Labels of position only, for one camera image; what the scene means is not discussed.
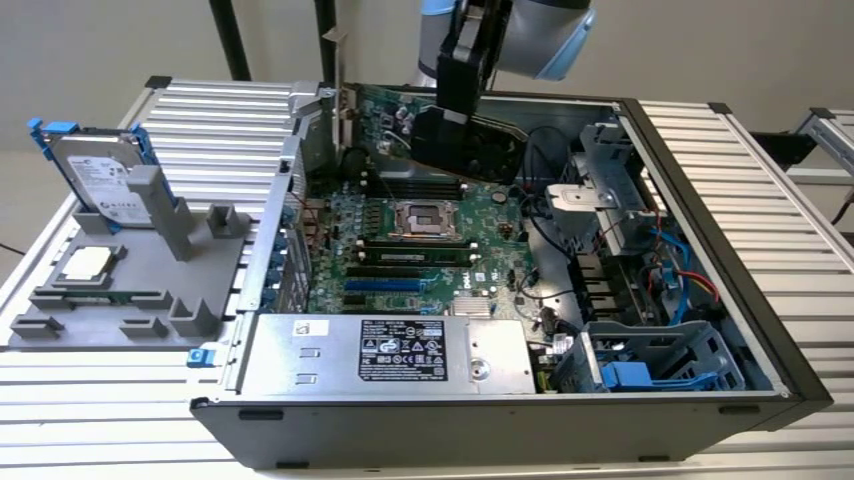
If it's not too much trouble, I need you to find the silver chipset heat sink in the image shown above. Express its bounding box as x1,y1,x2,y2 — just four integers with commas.
451,297,495,318

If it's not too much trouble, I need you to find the RAM stick with white label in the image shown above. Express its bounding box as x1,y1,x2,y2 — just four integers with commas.
364,249,469,266

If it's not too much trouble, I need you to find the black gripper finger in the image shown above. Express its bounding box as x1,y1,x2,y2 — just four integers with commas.
436,9,500,121

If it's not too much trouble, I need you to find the silver CPU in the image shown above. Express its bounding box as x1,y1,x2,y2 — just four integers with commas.
60,247,120,281

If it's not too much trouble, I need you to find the green motherboard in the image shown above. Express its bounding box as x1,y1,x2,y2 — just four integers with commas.
292,174,581,329

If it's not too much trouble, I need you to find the silver power supply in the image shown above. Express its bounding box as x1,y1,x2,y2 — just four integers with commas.
236,313,539,396

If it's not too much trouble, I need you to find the metal socket cover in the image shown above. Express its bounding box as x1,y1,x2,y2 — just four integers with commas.
396,201,453,235

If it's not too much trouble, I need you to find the aluminium side frame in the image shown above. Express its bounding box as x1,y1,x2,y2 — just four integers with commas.
784,106,854,181

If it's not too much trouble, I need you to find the CPU socket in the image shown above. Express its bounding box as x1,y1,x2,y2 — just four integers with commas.
391,199,456,236

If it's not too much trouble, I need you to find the blue wire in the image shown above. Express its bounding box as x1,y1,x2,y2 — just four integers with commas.
644,224,688,326

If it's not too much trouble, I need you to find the blue expansion slot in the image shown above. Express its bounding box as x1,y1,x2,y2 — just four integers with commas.
342,279,423,296

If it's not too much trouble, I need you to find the red wire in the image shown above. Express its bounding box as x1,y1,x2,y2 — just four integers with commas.
676,268,721,304

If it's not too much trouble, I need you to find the black open PC case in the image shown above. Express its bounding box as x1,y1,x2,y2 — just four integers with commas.
188,81,835,471

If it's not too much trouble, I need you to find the black stand pole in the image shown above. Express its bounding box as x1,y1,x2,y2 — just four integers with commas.
209,0,253,82
314,0,342,85

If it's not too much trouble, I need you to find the grey parts rack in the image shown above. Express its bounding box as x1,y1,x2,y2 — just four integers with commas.
9,167,258,351

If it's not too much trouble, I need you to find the metal drive cage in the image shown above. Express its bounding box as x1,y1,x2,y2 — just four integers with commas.
543,122,672,259

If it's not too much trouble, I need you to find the plain green RAM stick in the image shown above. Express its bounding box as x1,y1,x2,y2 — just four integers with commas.
36,288,165,306

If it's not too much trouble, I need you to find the grey plastic disk bay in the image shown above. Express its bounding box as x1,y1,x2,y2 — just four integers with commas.
551,319,747,396

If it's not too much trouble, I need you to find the silver hard disk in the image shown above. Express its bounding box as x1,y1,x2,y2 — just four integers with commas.
50,130,153,230

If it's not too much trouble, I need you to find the blue disk carrier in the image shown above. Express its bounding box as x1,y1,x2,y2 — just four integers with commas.
25,117,196,236

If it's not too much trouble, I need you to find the blue bay latch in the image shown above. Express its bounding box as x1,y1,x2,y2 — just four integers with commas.
597,360,653,392

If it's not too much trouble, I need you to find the green graphics card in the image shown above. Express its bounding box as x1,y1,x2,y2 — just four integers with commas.
321,28,527,185

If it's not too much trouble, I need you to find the long black expansion slot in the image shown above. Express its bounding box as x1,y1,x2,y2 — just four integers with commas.
345,266,423,281

